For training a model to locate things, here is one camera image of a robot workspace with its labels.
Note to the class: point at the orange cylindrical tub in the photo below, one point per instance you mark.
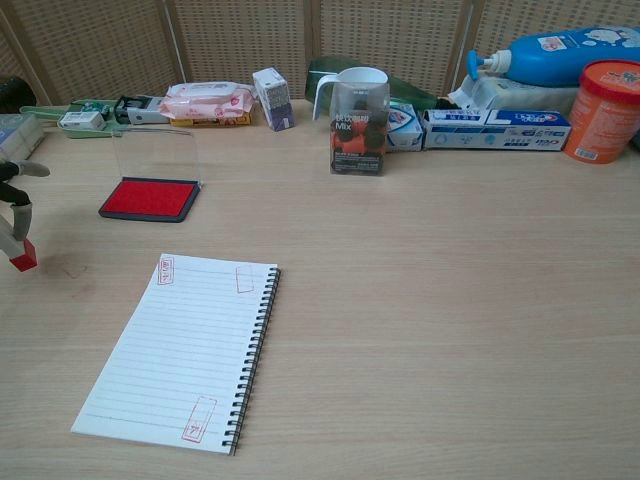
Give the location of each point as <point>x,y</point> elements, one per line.
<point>605,115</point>

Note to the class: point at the red-faced rubber stamp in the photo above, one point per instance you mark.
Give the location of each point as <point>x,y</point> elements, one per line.
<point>22,260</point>

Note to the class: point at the white refill pouch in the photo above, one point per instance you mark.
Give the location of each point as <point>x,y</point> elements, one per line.
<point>515,95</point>

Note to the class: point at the red ink pad clear lid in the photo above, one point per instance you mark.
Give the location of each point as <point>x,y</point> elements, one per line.
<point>150,197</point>

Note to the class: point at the flat yellow box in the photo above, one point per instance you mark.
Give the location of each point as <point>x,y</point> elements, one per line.
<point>210,122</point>

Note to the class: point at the wooden perforated folding screen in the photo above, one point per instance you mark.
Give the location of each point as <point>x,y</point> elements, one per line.
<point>240,40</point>

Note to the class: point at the dark snack pouch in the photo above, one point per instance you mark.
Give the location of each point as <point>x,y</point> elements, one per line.
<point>357,145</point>

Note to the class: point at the blue pump bottle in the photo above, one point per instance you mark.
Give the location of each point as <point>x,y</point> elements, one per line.
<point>565,57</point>

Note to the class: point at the blue white soap box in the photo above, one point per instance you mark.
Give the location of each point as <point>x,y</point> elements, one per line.
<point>405,127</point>

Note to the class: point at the small green printed box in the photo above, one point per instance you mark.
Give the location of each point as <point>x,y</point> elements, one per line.
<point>95,107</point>

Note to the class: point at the black printed sauce bottle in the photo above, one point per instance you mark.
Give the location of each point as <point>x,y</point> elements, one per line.
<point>14,92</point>

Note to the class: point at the light green plastic dustpan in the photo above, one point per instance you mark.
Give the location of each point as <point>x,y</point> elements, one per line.
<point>85,133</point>

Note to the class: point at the white purple small carton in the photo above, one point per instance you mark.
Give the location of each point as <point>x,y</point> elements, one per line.
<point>274,100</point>

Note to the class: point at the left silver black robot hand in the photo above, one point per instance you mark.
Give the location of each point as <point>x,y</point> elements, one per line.
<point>22,215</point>

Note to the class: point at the small white cardboard box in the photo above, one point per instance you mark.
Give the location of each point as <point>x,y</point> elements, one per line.
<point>80,120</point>

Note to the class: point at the white lined spiral notebook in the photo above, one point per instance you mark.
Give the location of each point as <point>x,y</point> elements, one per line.
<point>190,350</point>

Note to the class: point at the pastel tissue packs bundle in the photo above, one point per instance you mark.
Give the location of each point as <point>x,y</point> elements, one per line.
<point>17,137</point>

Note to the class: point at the pink wet wipes pack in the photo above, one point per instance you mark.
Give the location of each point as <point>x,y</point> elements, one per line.
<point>205,100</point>

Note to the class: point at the green glass bottle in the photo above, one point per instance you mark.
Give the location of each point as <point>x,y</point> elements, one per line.
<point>320,75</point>

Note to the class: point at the blue white toothpaste box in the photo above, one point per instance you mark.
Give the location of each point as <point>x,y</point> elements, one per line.
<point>495,132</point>

